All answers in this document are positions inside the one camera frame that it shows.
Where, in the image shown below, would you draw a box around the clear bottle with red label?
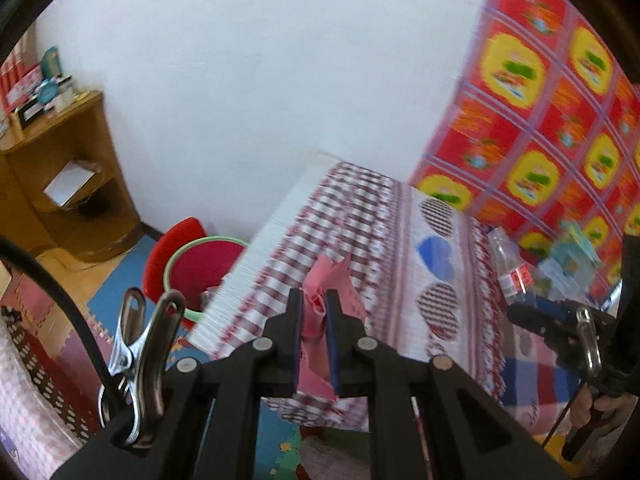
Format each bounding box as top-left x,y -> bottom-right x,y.
487,227 -> 536,306

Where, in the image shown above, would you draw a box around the teal alarm clock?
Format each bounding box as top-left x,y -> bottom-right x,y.
37,80 -> 63,106

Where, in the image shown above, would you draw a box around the black desk box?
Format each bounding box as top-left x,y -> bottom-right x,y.
10,100 -> 51,131

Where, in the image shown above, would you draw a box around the wooden corner shelf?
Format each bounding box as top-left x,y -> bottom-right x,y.
0,91 -> 143,263

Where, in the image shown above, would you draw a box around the black cable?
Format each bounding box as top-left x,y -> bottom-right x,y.
0,237 -> 121,401

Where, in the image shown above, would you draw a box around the red bin with green rim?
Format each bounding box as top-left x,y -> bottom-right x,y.
164,236 -> 248,333

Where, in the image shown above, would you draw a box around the pink dotted bed sheet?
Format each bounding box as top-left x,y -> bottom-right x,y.
0,330 -> 86,476

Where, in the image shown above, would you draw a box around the teal wipes packet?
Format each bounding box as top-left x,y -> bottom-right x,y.
542,220 -> 601,281

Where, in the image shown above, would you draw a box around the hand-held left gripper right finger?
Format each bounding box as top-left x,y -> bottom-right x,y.
325,290 -> 571,480

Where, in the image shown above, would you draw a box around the white paper in clear wrap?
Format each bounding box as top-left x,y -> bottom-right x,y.
42,159 -> 103,208

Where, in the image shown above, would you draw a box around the metal spring clip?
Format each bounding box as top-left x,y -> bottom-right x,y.
99,287 -> 187,448
572,307 -> 603,376

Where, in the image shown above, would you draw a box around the pink paper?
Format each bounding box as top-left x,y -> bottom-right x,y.
295,254 -> 368,401

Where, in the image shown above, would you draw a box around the red floral printed cloth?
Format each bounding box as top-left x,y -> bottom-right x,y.
407,0 -> 640,306

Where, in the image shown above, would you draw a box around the person's right hand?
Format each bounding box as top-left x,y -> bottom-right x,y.
570,385 -> 626,431

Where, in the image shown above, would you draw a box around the pink boxes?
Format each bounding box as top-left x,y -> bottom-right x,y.
0,57 -> 43,106

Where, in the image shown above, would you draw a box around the dark polka dot cloth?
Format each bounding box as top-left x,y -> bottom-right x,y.
0,305 -> 101,441

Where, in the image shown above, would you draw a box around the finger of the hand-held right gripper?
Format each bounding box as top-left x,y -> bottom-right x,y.
506,296 -> 581,346

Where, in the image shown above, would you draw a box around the teal card box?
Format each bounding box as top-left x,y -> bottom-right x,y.
42,46 -> 65,81

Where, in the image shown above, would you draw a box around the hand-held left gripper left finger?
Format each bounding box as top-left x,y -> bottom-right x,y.
50,287 -> 306,480

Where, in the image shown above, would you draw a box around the red round stool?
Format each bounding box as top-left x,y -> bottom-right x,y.
142,217 -> 208,306

